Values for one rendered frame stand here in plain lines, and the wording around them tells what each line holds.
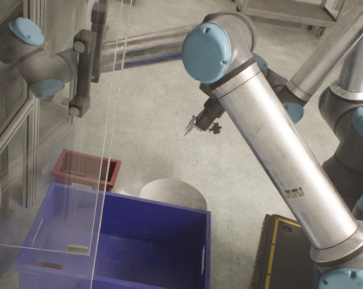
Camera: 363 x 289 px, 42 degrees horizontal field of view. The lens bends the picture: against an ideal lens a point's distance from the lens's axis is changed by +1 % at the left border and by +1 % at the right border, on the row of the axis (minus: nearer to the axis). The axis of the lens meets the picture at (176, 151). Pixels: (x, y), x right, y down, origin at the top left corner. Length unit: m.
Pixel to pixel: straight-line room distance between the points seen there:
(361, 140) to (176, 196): 0.84
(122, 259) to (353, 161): 0.89
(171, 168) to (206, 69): 1.68
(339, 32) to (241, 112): 0.55
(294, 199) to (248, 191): 1.60
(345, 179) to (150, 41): 0.84
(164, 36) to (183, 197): 1.00
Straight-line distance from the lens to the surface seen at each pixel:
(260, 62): 1.58
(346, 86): 1.75
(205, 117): 1.65
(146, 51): 1.28
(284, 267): 1.87
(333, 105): 1.78
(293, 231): 2.03
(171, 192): 2.11
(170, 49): 1.24
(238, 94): 1.01
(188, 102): 3.31
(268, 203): 2.63
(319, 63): 1.49
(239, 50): 1.02
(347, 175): 1.71
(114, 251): 1.86
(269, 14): 4.89
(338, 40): 1.48
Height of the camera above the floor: 1.61
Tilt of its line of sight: 35 degrees down
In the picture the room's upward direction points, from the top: 14 degrees clockwise
